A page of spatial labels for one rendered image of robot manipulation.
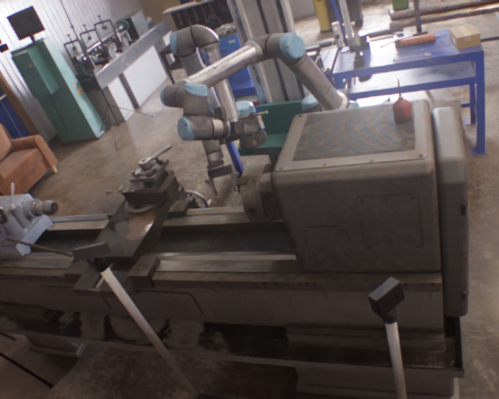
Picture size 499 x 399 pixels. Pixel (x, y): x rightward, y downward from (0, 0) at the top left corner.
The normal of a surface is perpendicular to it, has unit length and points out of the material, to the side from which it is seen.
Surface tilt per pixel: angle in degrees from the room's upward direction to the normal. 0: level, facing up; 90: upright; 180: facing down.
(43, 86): 90
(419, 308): 90
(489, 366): 0
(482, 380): 0
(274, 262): 0
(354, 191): 90
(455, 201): 90
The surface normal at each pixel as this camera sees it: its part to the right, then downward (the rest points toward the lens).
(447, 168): -0.40, -0.07
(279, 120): -0.36, 0.63
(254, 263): -0.29, -0.78
